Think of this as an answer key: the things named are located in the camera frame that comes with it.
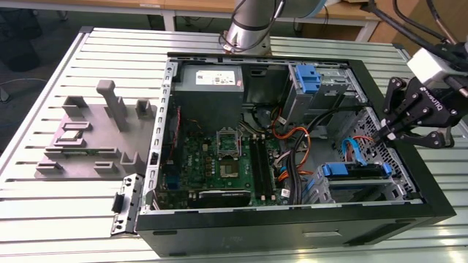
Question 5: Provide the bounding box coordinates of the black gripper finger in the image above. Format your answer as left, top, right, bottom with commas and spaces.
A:
386, 109, 456, 149
374, 77, 417, 142

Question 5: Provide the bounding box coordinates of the orange power wire black plug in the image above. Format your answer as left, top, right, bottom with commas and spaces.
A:
345, 135, 376, 162

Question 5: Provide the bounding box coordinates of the hard disk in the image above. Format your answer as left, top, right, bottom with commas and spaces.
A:
321, 161, 394, 181

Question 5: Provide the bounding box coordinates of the metal disk bay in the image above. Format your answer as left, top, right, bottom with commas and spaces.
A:
316, 161, 417, 205

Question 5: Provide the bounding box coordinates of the metal optical drive cage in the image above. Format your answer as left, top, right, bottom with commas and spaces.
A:
282, 64, 366, 127

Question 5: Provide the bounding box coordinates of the blue drive latch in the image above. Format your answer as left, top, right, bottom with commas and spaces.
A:
296, 65, 321, 94

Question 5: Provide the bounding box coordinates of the wooden desk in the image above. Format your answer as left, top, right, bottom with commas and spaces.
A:
78, 0, 386, 42

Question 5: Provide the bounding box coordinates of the black RAM slot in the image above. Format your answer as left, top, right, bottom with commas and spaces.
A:
248, 135, 265, 201
252, 135, 269, 201
257, 135, 274, 201

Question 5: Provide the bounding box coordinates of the metal socket cover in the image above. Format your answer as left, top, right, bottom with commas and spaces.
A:
216, 128, 242, 161

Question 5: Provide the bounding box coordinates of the grey power supply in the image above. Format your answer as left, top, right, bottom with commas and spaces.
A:
170, 64, 245, 132

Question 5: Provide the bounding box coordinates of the CPU socket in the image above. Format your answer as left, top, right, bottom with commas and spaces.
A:
218, 161, 242, 179

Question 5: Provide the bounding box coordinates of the green motherboard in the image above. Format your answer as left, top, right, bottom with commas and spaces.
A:
154, 128, 292, 209

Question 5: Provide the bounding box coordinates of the black graphics card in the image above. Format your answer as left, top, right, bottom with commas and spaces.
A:
188, 188, 253, 209

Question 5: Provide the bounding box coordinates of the black PC case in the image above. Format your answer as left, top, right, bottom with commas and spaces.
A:
109, 51, 457, 258

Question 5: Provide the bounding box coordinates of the grey parts rack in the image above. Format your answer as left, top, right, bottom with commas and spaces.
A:
33, 79, 158, 182

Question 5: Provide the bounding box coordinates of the green RAM stick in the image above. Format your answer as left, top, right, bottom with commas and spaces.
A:
61, 150, 100, 157

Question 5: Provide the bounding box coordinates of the black office chair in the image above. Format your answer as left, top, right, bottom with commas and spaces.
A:
0, 8, 42, 72

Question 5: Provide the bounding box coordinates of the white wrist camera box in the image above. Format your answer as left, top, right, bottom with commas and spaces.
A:
405, 48, 452, 85

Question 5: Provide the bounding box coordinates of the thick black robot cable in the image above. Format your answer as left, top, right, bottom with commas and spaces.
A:
360, 0, 445, 53

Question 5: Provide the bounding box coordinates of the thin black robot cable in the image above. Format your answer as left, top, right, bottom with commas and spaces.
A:
393, 0, 460, 46

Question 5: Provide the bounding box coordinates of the orange red wire bundle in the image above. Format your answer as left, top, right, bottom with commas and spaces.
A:
272, 127, 312, 181

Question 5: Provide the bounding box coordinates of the yellow black wire bundle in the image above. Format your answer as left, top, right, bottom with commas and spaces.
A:
238, 120, 273, 136

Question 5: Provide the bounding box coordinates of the black cable bundle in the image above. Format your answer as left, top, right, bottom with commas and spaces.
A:
284, 106, 366, 205

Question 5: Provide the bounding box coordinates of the thin red wire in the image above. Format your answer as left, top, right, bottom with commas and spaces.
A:
170, 105, 182, 165

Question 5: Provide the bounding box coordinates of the white floor cable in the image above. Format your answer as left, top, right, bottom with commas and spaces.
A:
0, 77, 49, 87

